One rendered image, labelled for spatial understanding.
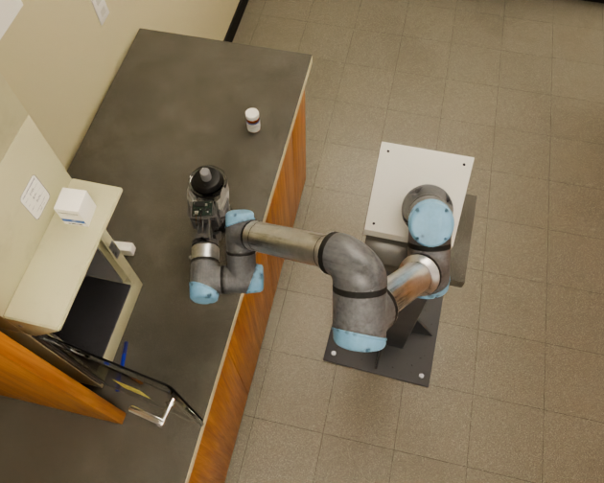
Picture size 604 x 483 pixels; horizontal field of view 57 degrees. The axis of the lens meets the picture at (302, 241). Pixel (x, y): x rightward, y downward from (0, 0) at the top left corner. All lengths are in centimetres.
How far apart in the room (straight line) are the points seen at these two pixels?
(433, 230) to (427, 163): 27
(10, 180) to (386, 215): 105
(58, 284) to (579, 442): 221
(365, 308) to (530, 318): 176
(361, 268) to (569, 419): 178
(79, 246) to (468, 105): 265
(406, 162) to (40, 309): 107
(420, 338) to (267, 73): 135
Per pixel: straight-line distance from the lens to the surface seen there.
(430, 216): 149
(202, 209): 152
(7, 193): 111
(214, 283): 145
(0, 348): 104
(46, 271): 119
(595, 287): 303
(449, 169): 170
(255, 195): 184
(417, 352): 262
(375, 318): 117
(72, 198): 117
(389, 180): 170
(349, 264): 114
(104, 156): 204
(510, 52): 381
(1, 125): 108
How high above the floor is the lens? 248
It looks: 62 degrees down
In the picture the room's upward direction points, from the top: 2 degrees counter-clockwise
